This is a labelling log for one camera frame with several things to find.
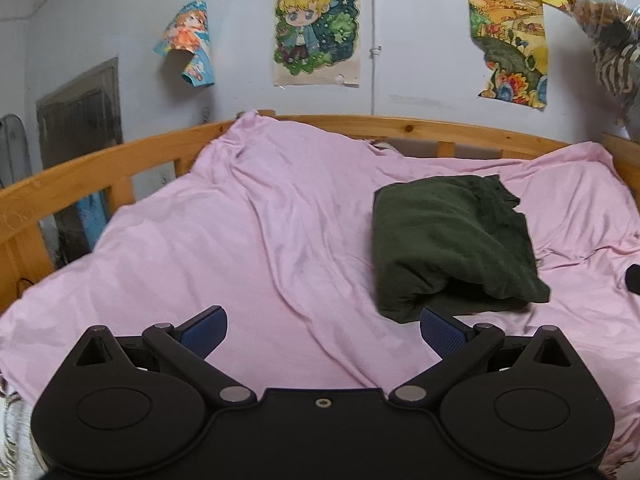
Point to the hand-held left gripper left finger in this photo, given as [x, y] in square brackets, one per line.
[205, 332]

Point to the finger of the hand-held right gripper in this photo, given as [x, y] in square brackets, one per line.
[635, 280]

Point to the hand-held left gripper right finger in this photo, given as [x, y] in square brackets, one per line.
[440, 332]

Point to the plastic bag of clothes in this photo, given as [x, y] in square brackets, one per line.
[612, 50]

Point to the pink bed sheet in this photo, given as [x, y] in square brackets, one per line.
[225, 250]

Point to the small blue poster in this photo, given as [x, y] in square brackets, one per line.
[92, 220]

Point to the white patterned cloth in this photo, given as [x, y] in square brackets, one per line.
[382, 146]

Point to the patterned blanket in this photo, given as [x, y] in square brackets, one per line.
[15, 435]

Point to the brown wooden door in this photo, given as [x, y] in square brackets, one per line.
[80, 120]

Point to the grey standing fan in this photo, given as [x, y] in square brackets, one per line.
[12, 150]

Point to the cartoon landscape poster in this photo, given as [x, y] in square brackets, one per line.
[510, 40]

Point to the curled cartoon girl poster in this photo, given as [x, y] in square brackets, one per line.
[187, 35]

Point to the blond cartoon character poster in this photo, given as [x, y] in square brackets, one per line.
[315, 25]

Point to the wooden bed frame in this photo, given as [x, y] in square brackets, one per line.
[125, 152]

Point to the white wall pipe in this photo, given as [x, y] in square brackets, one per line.
[375, 85]

